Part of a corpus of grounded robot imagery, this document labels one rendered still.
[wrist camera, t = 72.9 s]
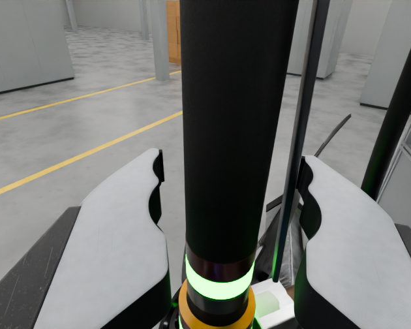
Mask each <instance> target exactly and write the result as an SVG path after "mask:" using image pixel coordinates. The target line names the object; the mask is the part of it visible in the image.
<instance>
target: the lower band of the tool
mask: <svg viewBox="0 0 411 329"><path fill-rule="evenodd" d="M186 297H187V279H186V280H185V281H184V283H183V285H182V287H181V290H180V293H179V308H180V312H181V315H182V317H183V319H184V321H185V322H186V324H187V325H188V327H189V328H190V329H246V328H247V327H248V325H249V324H250V323H251V321H252V318H253V316H254V311H255V305H256V302H255V297H254V292H253V290H252V287H251V286H250V290H249V302H248V306H247V309H246V311H245V313H244V314H243V316H242V317H241V318H240V319H239V320H238V321H236V322H235V323H233V324H231V325H228V326H222V327H216V326H210V325H207V324H204V323H202V322H201V321H199V320H198V319H197V318H196V317H195V316H194V315H193V314H192V313H191V311H190V309H189V307H188V304H187V298H186Z"/></svg>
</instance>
